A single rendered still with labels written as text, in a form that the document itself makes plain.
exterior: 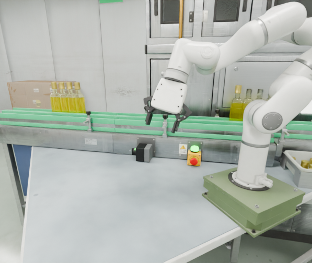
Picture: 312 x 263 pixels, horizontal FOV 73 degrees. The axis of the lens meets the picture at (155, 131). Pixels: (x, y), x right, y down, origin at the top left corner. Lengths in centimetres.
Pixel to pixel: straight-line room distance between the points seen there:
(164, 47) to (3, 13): 516
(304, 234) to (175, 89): 163
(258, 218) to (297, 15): 60
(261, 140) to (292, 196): 22
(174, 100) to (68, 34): 466
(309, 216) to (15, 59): 596
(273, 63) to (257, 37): 73
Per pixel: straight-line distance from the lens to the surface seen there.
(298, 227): 195
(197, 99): 144
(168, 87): 68
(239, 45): 77
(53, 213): 91
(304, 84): 74
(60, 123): 145
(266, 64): 143
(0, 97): 661
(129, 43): 463
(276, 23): 75
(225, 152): 120
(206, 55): 67
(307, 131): 140
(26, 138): 163
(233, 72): 140
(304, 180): 114
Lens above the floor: 127
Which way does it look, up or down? 18 degrees down
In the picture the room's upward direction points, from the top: straight up
